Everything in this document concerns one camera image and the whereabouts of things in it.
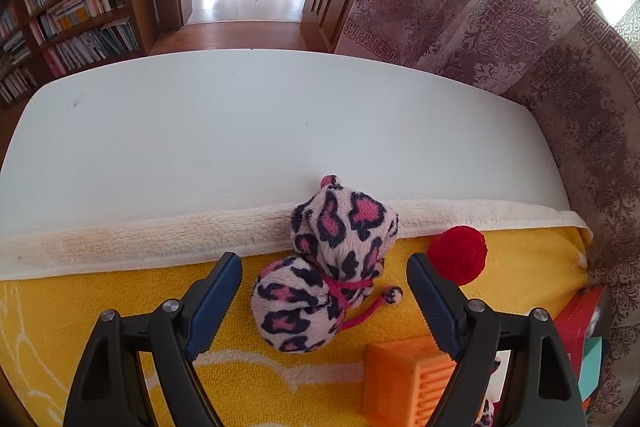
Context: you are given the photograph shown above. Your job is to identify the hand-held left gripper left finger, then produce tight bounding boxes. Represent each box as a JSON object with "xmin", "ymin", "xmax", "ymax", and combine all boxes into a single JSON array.
[{"xmin": 62, "ymin": 252, "xmax": 244, "ymax": 427}]

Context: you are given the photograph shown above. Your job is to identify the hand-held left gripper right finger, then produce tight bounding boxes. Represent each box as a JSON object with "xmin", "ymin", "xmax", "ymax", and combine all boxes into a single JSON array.
[{"xmin": 406, "ymin": 253, "xmax": 588, "ymax": 427}]

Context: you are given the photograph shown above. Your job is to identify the orange ridged cube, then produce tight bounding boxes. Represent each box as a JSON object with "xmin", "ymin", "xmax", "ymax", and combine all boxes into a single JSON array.
[{"xmin": 362, "ymin": 336, "xmax": 483, "ymax": 427}]

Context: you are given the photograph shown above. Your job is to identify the red tin container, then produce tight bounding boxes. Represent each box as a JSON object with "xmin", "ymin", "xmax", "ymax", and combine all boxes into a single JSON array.
[{"xmin": 552, "ymin": 284, "xmax": 611, "ymax": 415}]

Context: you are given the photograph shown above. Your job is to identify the red pompom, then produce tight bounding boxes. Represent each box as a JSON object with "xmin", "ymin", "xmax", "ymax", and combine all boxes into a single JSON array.
[{"xmin": 426, "ymin": 225, "xmax": 488, "ymax": 287}]

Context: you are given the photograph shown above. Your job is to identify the yellow printed towel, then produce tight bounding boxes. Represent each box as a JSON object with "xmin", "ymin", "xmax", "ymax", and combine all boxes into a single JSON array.
[{"xmin": 0, "ymin": 197, "xmax": 593, "ymax": 427}]

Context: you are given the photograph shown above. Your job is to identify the patterned sheer curtain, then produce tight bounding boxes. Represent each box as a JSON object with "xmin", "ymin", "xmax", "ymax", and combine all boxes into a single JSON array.
[{"xmin": 332, "ymin": 0, "xmax": 640, "ymax": 427}]

